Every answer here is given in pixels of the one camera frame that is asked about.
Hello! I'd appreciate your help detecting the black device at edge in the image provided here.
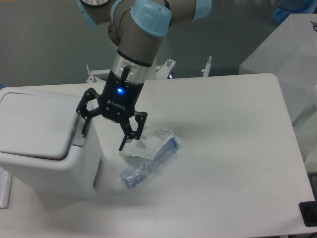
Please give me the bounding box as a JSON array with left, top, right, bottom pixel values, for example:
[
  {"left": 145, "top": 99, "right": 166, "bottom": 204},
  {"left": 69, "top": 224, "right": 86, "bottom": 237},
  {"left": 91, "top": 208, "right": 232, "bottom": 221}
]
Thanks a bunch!
[{"left": 299, "top": 201, "right": 317, "bottom": 227}]

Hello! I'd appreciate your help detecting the white push-lid trash can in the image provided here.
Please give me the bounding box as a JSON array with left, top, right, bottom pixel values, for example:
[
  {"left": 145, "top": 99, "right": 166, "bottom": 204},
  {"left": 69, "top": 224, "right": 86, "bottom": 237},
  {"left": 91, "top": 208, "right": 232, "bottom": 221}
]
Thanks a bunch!
[{"left": 0, "top": 87, "right": 103, "bottom": 199}]

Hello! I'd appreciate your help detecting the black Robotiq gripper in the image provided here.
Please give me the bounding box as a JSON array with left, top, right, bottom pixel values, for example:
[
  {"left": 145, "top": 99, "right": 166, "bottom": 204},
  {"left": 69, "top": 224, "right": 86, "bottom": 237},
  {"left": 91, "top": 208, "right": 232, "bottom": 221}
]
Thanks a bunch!
[{"left": 75, "top": 70, "right": 148, "bottom": 151}]

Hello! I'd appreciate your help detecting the crumpled white plastic wrapper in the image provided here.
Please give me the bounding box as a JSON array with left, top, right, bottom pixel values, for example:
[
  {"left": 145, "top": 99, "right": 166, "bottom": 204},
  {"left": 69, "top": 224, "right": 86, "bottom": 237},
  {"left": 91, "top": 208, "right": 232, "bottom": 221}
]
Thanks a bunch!
[{"left": 120, "top": 126, "right": 175, "bottom": 160}]

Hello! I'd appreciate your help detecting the blue shoe cover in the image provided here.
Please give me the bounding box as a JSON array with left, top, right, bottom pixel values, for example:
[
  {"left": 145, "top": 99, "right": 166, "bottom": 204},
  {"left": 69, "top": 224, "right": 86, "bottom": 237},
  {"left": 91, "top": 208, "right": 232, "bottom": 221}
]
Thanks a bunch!
[{"left": 273, "top": 0, "right": 317, "bottom": 25}]

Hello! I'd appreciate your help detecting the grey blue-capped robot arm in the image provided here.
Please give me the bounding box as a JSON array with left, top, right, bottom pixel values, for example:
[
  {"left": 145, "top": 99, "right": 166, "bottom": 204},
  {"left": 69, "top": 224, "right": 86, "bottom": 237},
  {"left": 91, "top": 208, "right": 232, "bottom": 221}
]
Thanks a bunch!
[{"left": 76, "top": 0, "right": 212, "bottom": 143}]

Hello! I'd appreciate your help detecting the crushed clear plastic bottle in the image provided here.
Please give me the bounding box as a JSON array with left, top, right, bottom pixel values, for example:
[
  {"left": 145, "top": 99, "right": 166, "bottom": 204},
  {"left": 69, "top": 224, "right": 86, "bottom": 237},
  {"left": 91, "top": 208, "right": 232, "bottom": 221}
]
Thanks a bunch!
[{"left": 120, "top": 136, "right": 181, "bottom": 188}]

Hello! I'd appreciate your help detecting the white metal base bracket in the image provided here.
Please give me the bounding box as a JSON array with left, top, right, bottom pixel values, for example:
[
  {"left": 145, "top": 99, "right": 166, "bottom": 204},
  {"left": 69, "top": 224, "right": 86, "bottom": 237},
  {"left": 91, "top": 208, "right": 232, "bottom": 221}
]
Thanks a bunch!
[{"left": 86, "top": 56, "right": 212, "bottom": 83}]

